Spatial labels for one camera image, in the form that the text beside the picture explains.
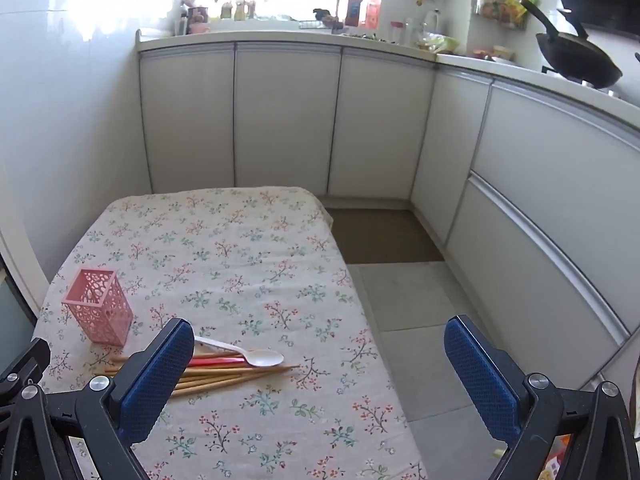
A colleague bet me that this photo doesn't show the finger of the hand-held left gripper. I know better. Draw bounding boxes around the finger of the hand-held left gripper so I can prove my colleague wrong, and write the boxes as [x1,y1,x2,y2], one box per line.
[0,338,51,397]

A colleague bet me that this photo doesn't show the white kitchen counter cabinet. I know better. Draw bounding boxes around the white kitchen counter cabinet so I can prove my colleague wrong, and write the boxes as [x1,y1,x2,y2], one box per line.
[136,35,640,396]

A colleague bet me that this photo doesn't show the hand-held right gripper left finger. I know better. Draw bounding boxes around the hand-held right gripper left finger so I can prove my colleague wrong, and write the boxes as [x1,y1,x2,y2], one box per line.
[0,317,196,480]

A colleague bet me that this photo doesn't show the floral tablecloth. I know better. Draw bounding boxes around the floral tablecloth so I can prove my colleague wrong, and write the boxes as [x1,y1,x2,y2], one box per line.
[31,186,428,480]

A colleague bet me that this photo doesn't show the green vegetable bag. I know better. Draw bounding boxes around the green vegetable bag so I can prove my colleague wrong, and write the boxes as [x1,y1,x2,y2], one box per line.
[415,32,461,55]

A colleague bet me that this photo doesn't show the orange snack bag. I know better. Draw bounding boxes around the orange snack bag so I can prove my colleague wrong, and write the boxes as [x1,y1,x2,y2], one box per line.
[540,432,573,480]

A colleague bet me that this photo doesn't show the black wok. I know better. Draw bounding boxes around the black wok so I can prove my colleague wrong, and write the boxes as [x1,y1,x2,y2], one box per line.
[520,0,623,90]

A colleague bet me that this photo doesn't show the white plastic spoon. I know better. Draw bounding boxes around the white plastic spoon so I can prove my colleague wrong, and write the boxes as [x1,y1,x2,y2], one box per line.
[194,336,285,367]

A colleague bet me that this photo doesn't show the bundle of wooden chopsticks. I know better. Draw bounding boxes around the bundle of wooden chopsticks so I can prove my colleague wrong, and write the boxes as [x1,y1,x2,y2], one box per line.
[104,355,301,398]

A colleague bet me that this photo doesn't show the frosted glass door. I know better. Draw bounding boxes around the frosted glass door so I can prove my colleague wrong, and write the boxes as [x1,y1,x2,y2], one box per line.
[0,255,36,356]

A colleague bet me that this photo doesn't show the pink perforated utensil holder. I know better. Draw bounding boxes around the pink perforated utensil holder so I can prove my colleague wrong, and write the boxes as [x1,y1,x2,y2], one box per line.
[61,268,134,347]

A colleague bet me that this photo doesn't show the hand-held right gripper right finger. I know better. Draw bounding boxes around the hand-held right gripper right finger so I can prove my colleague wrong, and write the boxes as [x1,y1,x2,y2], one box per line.
[444,315,636,480]

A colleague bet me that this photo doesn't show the wire wall rack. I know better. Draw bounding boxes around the wire wall rack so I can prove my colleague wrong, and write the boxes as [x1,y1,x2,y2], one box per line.
[474,0,531,31]

